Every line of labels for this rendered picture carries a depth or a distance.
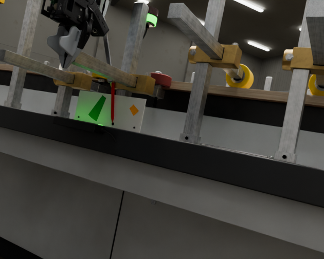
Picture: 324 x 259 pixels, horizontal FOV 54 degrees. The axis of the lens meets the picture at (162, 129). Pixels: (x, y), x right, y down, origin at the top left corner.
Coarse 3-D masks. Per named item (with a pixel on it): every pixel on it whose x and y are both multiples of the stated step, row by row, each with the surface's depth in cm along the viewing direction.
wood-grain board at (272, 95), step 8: (0, 64) 158; (32, 72) 147; (80, 72) 133; (88, 72) 131; (96, 80) 129; (168, 88) 113; (176, 88) 111; (184, 88) 110; (208, 88) 105; (216, 88) 104; (224, 88) 103; (232, 88) 102; (240, 88) 100; (248, 88) 99; (224, 96) 106; (232, 96) 102; (240, 96) 100; (248, 96) 99; (256, 96) 98; (264, 96) 97; (272, 96) 96; (280, 96) 95; (288, 96) 94; (312, 96) 91; (320, 96) 90; (304, 104) 92; (312, 104) 90; (320, 104) 89
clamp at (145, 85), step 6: (138, 78) 95; (144, 78) 94; (150, 78) 95; (120, 84) 98; (138, 84) 95; (144, 84) 94; (150, 84) 96; (132, 90) 96; (138, 90) 95; (144, 90) 94; (150, 90) 96
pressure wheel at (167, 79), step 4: (152, 72) 107; (152, 76) 107; (156, 76) 106; (160, 76) 106; (164, 76) 106; (168, 76) 107; (156, 80) 106; (160, 80) 106; (164, 80) 106; (168, 80) 107; (156, 84) 110; (160, 84) 107; (164, 84) 106; (168, 84) 108; (160, 88) 109; (156, 100) 109; (156, 104) 110
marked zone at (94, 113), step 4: (100, 100) 101; (104, 100) 100; (96, 104) 102; (100, 104) 101; (96, 108) 101; (100, 108) 101; (92, 112) 102; (96, 112) 101; (92, 116) 102; (96, 116) 101; (96, 120) 101
